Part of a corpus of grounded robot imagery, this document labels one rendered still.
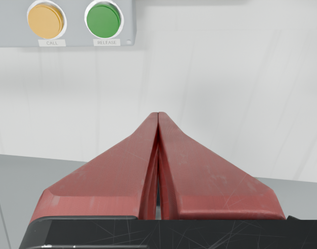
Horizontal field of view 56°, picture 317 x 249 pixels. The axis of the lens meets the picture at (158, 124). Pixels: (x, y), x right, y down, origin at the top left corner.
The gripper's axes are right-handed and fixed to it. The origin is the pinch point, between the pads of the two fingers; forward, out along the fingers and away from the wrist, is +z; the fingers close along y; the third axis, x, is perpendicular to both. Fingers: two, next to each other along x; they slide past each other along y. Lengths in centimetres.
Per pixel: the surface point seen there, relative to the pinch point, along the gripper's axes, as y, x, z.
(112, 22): 5.5, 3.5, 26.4
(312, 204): -101, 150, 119
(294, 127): -26, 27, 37
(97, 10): 7.1, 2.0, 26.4
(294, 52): -22.4, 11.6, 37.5
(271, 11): -17.3, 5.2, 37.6
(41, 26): 14.1, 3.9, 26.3
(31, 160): 74, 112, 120
